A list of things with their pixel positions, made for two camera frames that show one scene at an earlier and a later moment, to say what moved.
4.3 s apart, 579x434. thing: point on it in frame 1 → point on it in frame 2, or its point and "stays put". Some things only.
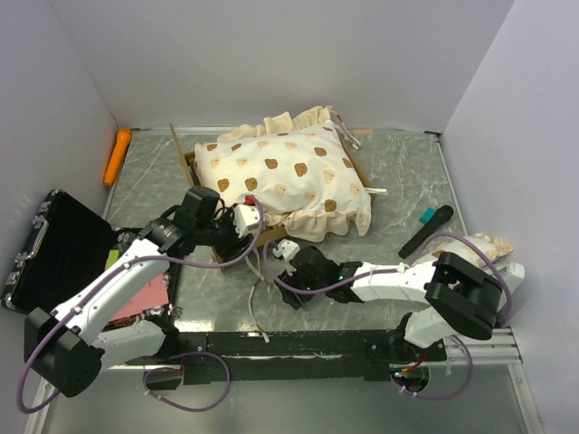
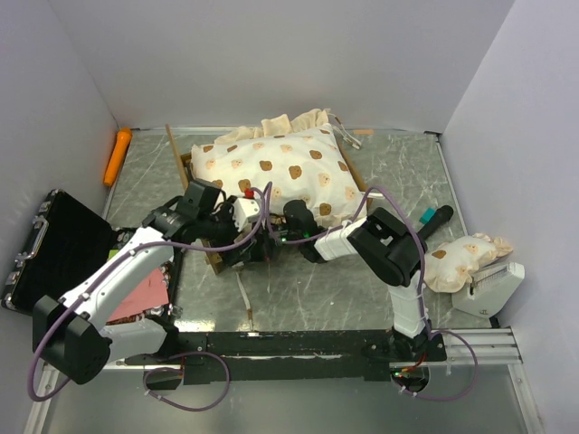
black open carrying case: [67, 246] stays put
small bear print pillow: [495, 248] stays put
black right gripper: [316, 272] → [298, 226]
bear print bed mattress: [301, 169] stays put
